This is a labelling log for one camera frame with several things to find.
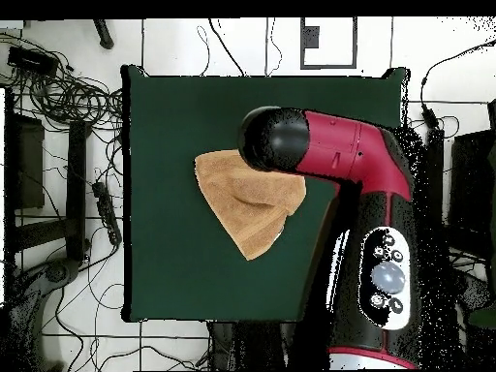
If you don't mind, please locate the long black power strip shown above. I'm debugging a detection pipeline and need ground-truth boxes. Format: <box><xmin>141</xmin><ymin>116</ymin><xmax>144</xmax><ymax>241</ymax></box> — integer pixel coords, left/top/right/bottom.
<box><xmin>91</xmin><ymin>180</ymin><xmax>123</xmax><ymax>247</ymax></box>

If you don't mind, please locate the black upright bar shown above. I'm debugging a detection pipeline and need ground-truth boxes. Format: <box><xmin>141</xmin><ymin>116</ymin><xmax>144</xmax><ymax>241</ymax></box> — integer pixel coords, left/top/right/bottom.
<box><xmin>423</xmin><ymin>127</ymin><xmax>446</xmax><ymax>233</ymax></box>

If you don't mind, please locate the black power supply box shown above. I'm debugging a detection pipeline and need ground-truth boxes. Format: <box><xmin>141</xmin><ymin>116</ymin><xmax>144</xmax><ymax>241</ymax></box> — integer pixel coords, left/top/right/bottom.
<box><xmin>7</xmin><ymin>46</ymin><xmax>59</xmax><ymax>78</ymax></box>

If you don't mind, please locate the large black box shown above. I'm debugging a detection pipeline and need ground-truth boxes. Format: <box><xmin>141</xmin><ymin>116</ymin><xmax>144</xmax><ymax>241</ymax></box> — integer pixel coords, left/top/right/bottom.
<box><xmin>449</xmin><ymin>129</ymin><xmax>496</xmax><ymax>261</ymax></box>

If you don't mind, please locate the black frame stand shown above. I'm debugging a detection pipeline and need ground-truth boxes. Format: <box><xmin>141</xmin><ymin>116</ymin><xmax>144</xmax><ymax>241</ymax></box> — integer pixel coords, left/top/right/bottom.
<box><xmin>3</xmin><ymin>88</ymin><xmax>92</xmax><ymax>264</ymax></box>

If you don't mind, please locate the black angled leg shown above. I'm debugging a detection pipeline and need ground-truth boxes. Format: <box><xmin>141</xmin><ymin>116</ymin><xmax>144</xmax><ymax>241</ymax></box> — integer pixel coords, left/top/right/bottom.
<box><xmin>92</xmin><ymin>18</ymin><xmax>116</xmax><ymax>50</ymax></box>

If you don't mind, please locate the black robot pedestal stand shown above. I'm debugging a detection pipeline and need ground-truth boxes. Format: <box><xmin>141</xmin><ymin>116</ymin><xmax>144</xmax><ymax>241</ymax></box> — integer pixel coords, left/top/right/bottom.
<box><xmin>206</xmin><ymin>320</ymin><xmax>303</xmax><ymax>371</ymax></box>

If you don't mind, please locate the black cable tangle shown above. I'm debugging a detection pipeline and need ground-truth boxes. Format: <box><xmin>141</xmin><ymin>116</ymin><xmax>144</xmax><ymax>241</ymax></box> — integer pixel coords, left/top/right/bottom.
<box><xmin>0</xmin><ymin>30</ymin><xmax>125</xmax><ymax>133</ymax></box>

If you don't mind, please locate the black inline cable adapter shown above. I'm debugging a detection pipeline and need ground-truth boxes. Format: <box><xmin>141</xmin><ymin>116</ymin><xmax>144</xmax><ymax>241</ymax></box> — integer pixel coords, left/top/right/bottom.
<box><xmin>419</xmin><ymin>102</ymin><xmax>441</xmax><ymax>131</ymax></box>

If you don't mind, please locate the dark green rounded object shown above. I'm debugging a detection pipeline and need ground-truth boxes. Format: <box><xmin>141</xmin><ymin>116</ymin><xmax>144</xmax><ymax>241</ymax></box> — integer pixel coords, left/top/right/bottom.
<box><xmin>467</xmin><ymin>305</ymin><xmax>496</xmax><ymax>330</ymax></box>

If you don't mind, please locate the grey pedestal leg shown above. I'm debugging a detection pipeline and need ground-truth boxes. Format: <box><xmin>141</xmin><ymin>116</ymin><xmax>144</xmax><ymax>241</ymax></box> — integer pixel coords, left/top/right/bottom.
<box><xmin>7</xmin><ymin>257</ymin><xmax>82</xmax><ymax>371</ymax></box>
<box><xmin>456</xmin><ymin>270</ymin><xmax>493</xmax><ymax>311</ymax></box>

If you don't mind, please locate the dark green table cloth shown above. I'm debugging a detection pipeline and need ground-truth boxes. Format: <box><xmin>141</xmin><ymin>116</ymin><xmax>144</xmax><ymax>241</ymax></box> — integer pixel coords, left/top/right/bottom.
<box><xmin>119</xmin><ymin>64</ymin><xmax>410</xmax><ymax>325</ymax></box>

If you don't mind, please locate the orange terry towel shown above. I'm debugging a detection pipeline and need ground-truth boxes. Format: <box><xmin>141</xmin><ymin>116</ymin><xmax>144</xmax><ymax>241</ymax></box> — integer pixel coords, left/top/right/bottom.
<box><xmin>193</xmin><ymin>148</ymin><xmax>308</xmax><ymax>262</ymax></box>

